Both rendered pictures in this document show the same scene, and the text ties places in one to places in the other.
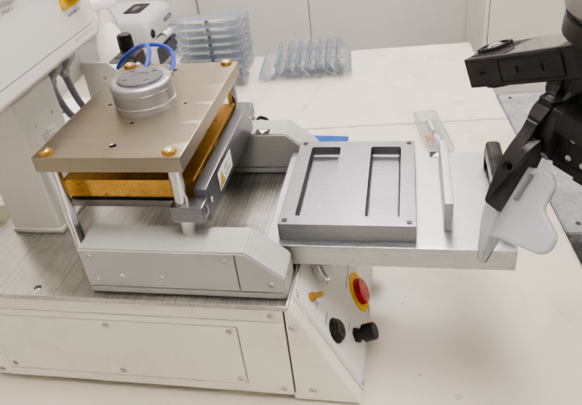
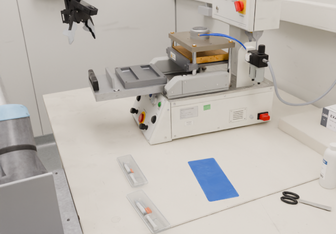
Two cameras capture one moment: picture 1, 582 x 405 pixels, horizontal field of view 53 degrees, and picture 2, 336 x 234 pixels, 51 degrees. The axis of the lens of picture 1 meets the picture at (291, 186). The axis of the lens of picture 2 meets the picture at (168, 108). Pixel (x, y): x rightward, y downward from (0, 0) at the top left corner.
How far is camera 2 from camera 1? 199 cm
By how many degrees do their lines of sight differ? 115
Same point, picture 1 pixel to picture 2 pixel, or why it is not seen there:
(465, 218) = (102, 78)
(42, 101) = (235, 34)
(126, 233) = not seen: hidden behind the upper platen
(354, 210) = (133, 67)
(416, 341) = (120, 124)
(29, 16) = (229, 5)
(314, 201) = (148, 72)
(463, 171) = (105, 87)
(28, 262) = (224, 66)
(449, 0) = not seen: outside the picture
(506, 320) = (91, 134)
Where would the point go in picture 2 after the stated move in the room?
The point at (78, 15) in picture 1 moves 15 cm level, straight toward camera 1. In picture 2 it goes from (242, 18) to (210, 14)
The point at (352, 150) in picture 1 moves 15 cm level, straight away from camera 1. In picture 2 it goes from (145, 77) to (160, 90)
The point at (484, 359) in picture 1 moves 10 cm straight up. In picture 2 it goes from (98, 125) to (96, 104)
